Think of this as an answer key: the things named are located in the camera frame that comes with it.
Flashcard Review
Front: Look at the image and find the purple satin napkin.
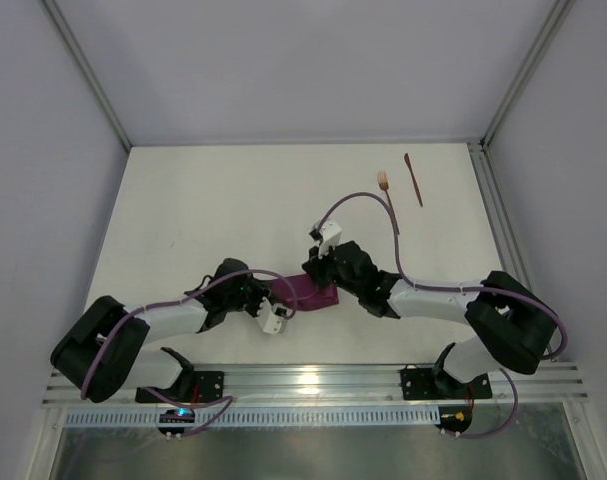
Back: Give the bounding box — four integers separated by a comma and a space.
269, 273, 339, 312

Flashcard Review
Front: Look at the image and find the copper fork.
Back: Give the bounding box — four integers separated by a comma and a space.
377, 170, 394, 212

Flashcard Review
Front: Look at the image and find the copper knife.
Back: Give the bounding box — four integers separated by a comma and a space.
404, 152, 424, 208

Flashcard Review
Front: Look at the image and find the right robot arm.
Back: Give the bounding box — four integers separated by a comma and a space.
302, 241, 557, 399

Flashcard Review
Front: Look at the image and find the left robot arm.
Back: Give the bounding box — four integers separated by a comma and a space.
50, 258, 273, 403

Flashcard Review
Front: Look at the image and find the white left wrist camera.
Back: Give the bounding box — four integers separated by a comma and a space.
255, 300, 290, 335

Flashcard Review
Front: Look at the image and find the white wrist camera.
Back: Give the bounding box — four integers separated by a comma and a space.
255, 300, 290, 335
309, 219, 342, 259

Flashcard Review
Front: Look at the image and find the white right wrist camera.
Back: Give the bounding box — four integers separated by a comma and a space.
309, 219, 342, 259

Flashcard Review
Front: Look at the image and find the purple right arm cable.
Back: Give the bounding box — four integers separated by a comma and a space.
315, 192, 569, 441

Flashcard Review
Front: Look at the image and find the aluminium front rail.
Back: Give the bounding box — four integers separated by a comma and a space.
40, 362, 592, 409

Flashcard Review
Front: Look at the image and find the aluminium rail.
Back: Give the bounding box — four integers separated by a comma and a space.
40, 362, 592, 409
466, 139, 554, 361

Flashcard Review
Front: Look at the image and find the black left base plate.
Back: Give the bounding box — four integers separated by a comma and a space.
157, 371, 225, 404

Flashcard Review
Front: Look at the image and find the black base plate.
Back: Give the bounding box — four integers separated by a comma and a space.
399, 365, 493, 401
157, 371, 225, 404

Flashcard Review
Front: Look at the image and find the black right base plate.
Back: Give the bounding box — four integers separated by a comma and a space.
399, 365, 493, 401

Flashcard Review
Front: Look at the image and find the slotted grey cable duct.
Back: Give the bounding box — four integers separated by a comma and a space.
64, 405, 441, 428

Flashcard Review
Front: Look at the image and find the aluminium right side rail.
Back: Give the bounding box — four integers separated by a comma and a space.
466, 139, 554, 361

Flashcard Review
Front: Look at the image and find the aluminium left corner post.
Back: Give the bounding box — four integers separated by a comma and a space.
38, 0, 133, 153

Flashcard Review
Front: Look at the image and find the aluminium corner post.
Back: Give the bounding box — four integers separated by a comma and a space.
480, 0, 575, 149
38, 0, 133, 153

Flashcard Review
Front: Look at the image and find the aluminium right corner post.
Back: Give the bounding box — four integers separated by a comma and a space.
480, 0, 575, 149

